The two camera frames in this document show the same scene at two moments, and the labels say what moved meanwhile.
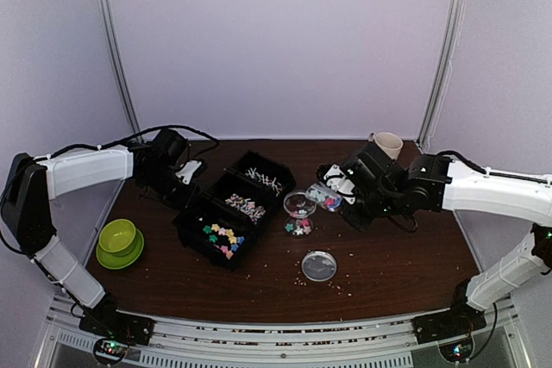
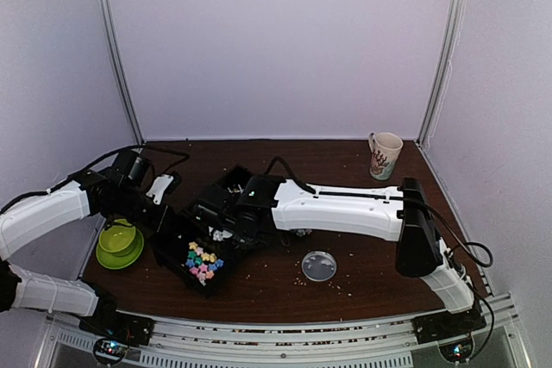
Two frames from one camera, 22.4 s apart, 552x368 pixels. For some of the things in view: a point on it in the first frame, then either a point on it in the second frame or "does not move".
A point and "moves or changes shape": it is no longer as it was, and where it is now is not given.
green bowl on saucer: x=123 y=258 does not move
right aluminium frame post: x=454 y=13 does not move
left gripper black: x=185 y=202 → x=156 y=221
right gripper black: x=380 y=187 → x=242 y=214
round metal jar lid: x=319 y=265 does not move
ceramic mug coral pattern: x=392 y=144 does not move
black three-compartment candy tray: x=220 y=221 moves or changes shape
